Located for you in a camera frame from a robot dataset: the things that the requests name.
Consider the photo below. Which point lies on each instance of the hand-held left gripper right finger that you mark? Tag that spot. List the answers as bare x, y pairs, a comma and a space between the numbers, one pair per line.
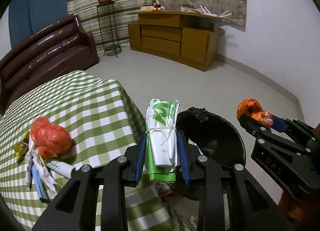
182, 161

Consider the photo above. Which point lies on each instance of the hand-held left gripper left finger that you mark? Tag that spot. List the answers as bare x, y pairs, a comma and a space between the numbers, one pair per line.
140, 161

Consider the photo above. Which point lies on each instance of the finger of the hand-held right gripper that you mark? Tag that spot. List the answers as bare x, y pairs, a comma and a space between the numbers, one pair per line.
250, 121
278, 122

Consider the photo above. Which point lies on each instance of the orange plastic bag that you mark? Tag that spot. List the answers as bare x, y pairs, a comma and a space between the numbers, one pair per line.
250, 107

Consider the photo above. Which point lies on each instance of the green white bag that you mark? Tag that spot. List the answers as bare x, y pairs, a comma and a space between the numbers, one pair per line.
160, 131

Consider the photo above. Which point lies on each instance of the trash bin with black liner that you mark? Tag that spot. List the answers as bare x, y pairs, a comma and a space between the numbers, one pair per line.
215, 136

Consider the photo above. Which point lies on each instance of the red plastic bag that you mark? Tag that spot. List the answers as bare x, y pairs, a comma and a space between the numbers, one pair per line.
50, 138

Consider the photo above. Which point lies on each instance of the white printed wrapper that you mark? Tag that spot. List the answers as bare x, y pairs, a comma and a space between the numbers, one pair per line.
47, 181

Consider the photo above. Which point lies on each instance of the green checked tablecloth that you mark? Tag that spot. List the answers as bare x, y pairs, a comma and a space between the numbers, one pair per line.
87, 101

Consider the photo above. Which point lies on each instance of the white router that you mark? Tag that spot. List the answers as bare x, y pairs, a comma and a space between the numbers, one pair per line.
210, 13

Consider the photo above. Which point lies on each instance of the black metal plant stand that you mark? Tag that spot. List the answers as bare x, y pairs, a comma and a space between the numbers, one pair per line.
111, 47

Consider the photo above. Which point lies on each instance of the wooden cabinet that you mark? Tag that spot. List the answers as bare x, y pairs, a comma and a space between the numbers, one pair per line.
160, 43

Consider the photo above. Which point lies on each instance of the clear plastic bag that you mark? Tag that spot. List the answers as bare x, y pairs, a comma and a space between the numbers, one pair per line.
190, 9

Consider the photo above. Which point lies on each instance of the brown leather sofa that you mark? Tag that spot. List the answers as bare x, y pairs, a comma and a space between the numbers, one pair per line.
50, 53

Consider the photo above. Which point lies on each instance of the plush mouse toy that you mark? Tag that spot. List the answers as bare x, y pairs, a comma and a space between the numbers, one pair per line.
158, 7

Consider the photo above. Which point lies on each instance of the flat white box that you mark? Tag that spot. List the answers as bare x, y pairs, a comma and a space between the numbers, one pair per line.
146, 8

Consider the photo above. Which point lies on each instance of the blue curtain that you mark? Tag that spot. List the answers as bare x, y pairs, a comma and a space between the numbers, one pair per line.
37, 8

